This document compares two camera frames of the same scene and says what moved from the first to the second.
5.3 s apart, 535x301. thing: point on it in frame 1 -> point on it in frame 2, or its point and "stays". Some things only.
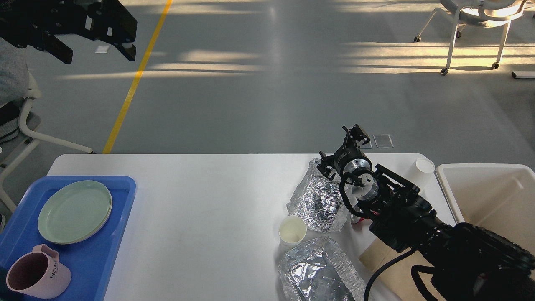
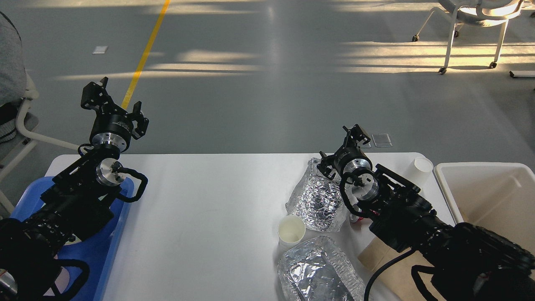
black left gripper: x=26 y=23 -> x=111 y=127
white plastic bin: x=499 y=198 stays
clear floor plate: x=383 y=141 stays
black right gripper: x=345 y=154 stays
